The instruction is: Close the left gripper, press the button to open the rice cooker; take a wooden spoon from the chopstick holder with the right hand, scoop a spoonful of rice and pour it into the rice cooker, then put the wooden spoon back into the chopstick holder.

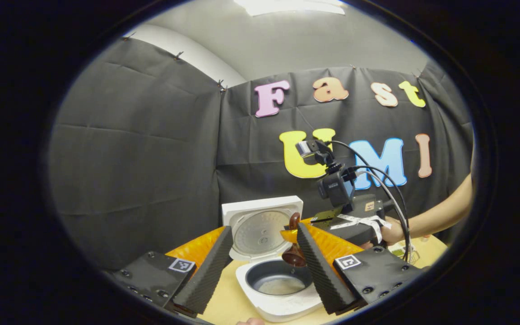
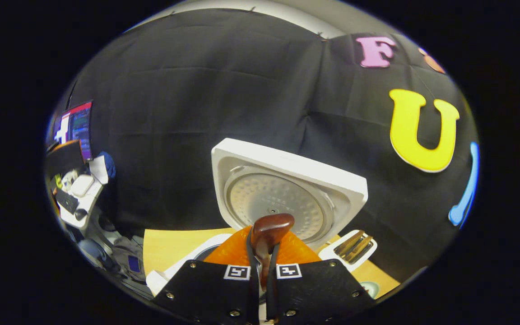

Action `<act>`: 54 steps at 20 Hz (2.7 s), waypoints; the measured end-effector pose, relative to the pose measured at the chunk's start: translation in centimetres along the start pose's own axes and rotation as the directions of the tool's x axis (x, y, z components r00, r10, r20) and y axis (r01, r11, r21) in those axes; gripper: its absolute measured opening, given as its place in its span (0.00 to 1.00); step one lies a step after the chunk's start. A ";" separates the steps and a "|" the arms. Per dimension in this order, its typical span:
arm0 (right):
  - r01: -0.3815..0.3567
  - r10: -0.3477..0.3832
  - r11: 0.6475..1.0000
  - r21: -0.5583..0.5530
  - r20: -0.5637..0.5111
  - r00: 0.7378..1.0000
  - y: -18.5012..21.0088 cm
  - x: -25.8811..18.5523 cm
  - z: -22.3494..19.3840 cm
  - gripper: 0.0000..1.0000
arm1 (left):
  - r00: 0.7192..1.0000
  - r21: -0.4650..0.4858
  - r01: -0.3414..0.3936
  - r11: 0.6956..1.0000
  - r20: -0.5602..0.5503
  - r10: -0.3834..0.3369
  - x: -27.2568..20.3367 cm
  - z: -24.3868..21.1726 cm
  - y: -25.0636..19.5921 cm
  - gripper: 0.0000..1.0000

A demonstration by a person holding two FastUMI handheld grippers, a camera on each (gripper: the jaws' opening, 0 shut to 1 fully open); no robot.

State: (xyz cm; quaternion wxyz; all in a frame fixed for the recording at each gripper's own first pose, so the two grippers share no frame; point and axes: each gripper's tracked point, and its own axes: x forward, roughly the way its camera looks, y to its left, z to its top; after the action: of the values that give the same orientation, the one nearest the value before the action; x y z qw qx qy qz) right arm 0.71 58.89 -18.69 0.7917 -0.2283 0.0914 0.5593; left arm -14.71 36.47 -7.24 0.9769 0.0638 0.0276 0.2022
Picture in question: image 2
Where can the pale green round plate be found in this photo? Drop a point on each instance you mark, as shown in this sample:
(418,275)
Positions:
(370,289)

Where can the toast slices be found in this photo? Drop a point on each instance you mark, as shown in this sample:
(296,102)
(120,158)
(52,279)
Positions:
(352,246)

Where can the blue cloth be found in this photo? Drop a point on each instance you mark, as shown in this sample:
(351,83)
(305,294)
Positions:
(108,164)

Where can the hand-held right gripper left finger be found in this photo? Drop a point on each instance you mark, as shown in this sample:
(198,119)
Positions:
(215,289)

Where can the brown wooden spoon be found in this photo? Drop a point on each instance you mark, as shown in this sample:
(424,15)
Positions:
(271,228)

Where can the dark laptop screen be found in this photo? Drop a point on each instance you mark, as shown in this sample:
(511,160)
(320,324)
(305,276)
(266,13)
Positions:
(63,159)

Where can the black keyboard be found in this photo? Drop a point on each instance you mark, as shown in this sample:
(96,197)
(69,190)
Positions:
(67,201)

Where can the white rice cooker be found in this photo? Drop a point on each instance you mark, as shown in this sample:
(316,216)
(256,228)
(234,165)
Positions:
(287,162)

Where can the computer monitor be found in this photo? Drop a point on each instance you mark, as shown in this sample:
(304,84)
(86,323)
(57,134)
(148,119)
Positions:
(79,126)

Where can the white toaster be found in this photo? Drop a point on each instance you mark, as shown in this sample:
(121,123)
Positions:
(368,246)

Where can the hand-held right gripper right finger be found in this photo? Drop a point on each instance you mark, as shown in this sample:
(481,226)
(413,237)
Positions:
(314,289)

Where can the white box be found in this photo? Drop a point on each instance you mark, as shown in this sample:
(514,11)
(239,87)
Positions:
(81,185)

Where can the black backdrop cloth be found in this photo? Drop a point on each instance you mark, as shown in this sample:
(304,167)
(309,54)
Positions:
(197,90)

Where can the white office desk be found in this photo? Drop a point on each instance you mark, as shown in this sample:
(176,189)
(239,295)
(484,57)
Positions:
(89,201)

